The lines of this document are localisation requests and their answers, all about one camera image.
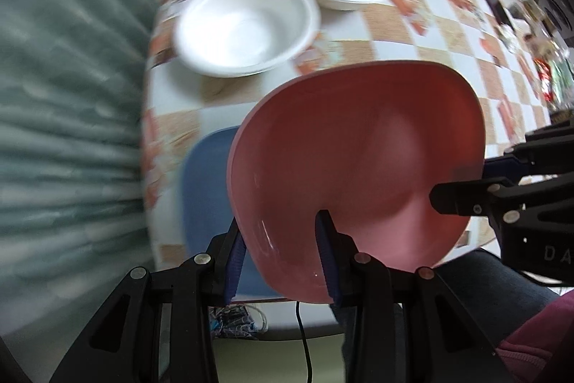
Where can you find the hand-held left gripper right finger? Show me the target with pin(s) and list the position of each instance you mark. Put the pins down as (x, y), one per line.
(327, 262)

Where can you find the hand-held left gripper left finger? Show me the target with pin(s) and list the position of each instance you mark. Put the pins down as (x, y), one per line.
(233, 271)

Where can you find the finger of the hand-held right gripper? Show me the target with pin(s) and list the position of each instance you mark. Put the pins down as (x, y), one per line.
(457, 198)
(497, 167)

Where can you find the blue square plate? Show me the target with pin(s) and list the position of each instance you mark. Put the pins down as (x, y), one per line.
(204, 194)

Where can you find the pink square plate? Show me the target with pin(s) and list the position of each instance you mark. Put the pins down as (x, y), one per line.
(358, 149)

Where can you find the person's right forearm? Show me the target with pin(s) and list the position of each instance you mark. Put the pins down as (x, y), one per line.
(538, 342)

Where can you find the person's leg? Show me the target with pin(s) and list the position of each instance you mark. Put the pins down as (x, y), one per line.
(484, 280)

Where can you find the pile of colourful packets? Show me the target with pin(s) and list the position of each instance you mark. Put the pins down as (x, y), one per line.
(551, 69)

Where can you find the checkered printed tablecloth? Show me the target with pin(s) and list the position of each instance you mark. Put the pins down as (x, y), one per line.
(448, 42)

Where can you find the teal curtain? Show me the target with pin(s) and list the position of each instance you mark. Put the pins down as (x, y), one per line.
(67, 96)

